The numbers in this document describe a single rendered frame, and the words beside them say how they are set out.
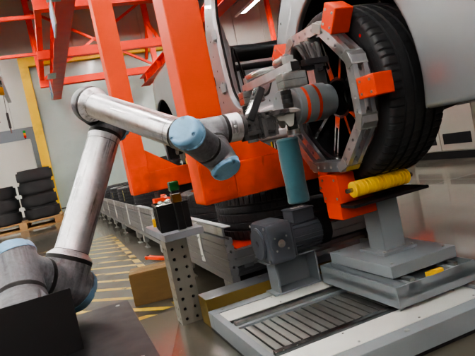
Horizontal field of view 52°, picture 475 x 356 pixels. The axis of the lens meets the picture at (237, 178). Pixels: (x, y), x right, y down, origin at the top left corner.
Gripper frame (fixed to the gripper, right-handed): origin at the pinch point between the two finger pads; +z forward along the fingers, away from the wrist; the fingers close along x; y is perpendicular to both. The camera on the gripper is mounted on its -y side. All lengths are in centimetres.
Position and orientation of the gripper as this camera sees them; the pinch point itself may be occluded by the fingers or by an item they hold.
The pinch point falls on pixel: (293, 109)
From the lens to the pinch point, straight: 163.7
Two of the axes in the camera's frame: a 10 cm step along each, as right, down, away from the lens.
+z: 9.1, -2.1, 3.5
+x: 3.6, -0.1, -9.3
